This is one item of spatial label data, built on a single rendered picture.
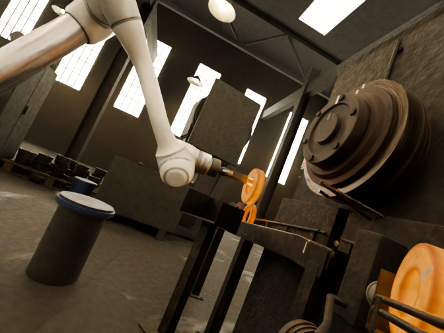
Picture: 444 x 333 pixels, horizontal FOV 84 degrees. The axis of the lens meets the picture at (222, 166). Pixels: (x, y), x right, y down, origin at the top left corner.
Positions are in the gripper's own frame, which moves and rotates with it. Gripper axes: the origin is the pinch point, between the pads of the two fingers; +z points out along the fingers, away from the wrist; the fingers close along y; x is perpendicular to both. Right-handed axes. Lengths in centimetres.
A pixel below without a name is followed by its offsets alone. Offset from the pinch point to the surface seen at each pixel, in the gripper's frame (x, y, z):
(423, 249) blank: -8, 68, 3
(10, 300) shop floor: -80, -27, -76
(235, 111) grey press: 115, -240, 30
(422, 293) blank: -14, 71, 1
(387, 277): -14, 60, 8
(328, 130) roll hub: 24.9, 21.6, 12.3
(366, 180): 9.0, 35.4, 20.7
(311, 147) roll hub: 20.4, 11.6, 13.8
